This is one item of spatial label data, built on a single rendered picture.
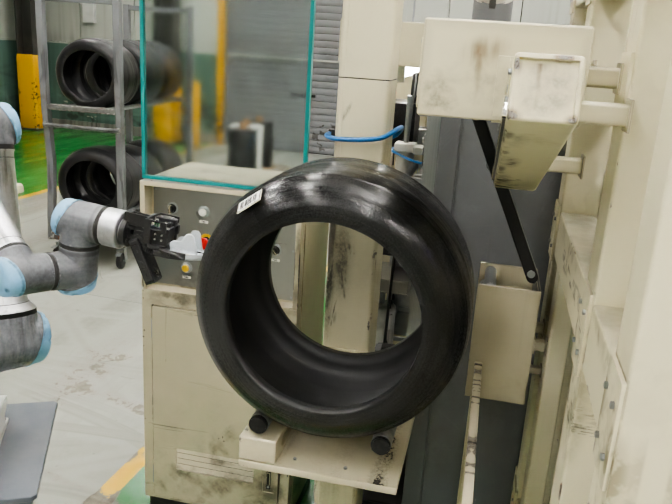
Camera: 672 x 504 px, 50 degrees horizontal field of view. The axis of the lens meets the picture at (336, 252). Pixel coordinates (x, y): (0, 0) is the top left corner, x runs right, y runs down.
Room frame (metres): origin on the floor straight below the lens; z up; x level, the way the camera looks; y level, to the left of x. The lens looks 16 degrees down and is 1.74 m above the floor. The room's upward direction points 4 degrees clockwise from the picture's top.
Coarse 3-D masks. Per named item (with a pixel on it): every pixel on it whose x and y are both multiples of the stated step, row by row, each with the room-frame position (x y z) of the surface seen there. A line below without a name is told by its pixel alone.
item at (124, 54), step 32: (64, 0) 5.10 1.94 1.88; (96, 0) 5.06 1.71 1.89; (128, 32) 6.36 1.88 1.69; (64, 64) 5.37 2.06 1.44; (96, 64) 5.82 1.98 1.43; (128, 64) 5.22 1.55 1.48; (96, 96) 5.48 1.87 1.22; (128, 96) 5.26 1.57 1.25; (96, 128) 5.03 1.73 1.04; (128, 128) 6.36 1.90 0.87; (64, 160) 5.25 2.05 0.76; (96, 160) 5.15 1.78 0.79; (128, 160) 5.27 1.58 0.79; (64, 192) 5.21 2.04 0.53; (96, 192) 5.58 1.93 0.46; (128, 192) 5.13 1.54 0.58
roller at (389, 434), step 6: (384, 432) 1.40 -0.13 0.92; (390, 432) 1.41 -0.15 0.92; (372, 438) 1.39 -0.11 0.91; (378, 438) 1.38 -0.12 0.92; (384, 438) 1.38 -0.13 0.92; (390, 438) 1.39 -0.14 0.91; (372, 444) 1.38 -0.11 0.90; (378, 444) 1.38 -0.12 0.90; (384, 444) 1.38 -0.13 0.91; (390, 444) 1.38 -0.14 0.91; (372, 450) 1.38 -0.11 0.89; (378, 450) 1.38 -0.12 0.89; (384, 450) 1.38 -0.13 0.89
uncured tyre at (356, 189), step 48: (288, 192) 1.40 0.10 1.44; (336, 192) 1.38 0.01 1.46; (384, 192) 1.39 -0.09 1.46; (240, 240) 1.40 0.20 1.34; (384, 240) 1.34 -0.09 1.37; (432, 240) 1.35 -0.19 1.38; (240, 288) 1.67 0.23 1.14; (432, 288) 1.33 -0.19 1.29; (240, 336) 1.60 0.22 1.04; (288, 336) 1.68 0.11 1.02; (432, 336) 1.32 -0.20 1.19; (240, 384) 1.40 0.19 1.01; (288, 384) 1.57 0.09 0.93; (336, 384) 1.62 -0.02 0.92; (384, 384) 1.59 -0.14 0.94; (432, 384) 1.33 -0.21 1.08; (336, 432) 1.36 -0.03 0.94
